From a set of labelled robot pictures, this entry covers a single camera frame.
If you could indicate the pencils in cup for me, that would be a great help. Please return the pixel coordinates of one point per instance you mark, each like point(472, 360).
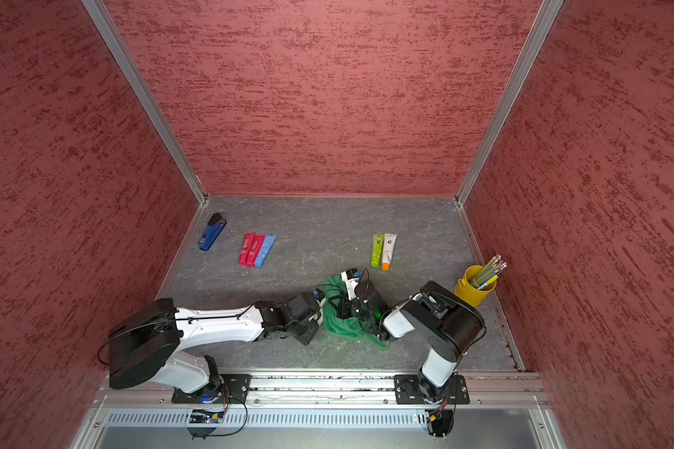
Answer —
point(489, 273)

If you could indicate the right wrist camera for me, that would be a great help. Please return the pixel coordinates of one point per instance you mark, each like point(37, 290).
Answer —
point(351, 279)

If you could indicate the pink toothpaste tube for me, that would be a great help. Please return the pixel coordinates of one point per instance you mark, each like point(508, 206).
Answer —
point(254, 250)
point(245, 250)

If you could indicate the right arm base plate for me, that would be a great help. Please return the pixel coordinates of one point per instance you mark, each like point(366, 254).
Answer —
point(416, 389)

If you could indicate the blue toothpaste tube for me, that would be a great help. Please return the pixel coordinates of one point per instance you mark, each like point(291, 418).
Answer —
point(265, 249)

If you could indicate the blue stapler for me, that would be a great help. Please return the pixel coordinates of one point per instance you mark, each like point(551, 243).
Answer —
point(215, 226)

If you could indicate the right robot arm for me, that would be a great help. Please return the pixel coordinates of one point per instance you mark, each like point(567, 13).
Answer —
point(448, 324)

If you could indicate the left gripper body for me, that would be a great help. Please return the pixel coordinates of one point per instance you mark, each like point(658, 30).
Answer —
point(302, 332)

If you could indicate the left corner aluminium profile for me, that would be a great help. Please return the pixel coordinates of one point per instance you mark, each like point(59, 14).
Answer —
point(102, 20)

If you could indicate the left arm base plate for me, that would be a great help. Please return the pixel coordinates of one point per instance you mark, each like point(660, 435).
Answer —
point(236, 388)

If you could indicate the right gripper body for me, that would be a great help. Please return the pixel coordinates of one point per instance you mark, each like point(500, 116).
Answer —
point(355, 309)

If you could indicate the green microfiber cloth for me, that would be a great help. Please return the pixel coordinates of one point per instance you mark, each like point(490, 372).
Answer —
point(350, 328)

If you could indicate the corner aluminium profile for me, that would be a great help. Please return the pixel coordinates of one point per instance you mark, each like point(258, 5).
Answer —
point(102, 20)
point(546, 16)

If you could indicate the right corner aluminium profile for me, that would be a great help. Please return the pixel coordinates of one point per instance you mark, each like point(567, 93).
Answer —
point(546, 16)

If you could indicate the yellow cup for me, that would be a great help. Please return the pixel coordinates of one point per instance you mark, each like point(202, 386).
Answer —
point(468, 293)

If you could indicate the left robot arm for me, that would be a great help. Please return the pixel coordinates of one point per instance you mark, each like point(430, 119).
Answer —
point(151, 345)

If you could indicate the lime green toothpaste tube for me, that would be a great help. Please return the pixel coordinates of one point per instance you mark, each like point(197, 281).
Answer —
point(377, 249)

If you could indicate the white tube orange cap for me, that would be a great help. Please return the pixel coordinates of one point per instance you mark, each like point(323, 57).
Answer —
point(388, 251)

